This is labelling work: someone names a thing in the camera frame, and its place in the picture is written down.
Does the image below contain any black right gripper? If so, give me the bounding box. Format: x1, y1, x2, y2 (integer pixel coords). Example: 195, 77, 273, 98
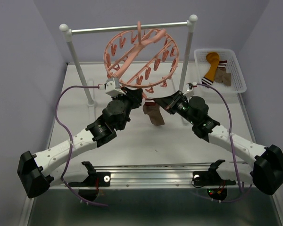
154, 90, 196, 125

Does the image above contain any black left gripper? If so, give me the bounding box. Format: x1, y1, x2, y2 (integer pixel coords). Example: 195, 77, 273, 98
111, 86, 142, 130

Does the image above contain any brown striped sock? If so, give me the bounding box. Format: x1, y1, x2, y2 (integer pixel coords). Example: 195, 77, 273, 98
142, 99, 165, 126

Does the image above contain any pink round clip hanger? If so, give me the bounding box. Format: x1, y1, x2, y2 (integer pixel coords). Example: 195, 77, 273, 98
103, 22, 179, 98

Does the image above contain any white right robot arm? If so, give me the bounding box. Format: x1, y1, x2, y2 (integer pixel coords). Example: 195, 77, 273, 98
154, 91, 283, 195

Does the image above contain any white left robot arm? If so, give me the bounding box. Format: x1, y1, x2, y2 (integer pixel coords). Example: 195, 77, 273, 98
17, 87, 142, 198

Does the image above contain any brown sock in basket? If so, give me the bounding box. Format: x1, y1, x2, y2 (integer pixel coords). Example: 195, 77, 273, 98
214, 60, 232, 87

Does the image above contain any mustard yellow sock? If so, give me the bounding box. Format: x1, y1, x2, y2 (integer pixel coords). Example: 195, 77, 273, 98
201, 52, 220, 86

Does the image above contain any white plastic basket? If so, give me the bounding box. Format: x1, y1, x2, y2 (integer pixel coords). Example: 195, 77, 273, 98
194, 48, 247, 94

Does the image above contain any white clothes rack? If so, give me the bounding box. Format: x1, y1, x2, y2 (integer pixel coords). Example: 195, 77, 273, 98
59, 14, 198, 119

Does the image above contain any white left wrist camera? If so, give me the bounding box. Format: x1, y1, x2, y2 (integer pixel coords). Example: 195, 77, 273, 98
99, 78, 125, 97

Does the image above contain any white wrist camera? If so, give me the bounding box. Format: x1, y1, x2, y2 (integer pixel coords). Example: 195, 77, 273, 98
183, 82, 198, 98
99, 78, 125, 97

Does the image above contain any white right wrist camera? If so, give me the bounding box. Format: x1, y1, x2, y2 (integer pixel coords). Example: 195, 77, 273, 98
183, 82, 198, 98

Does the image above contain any aluminium mounting rail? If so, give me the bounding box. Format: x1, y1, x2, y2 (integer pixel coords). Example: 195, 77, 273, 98
61, 162, 279, 188

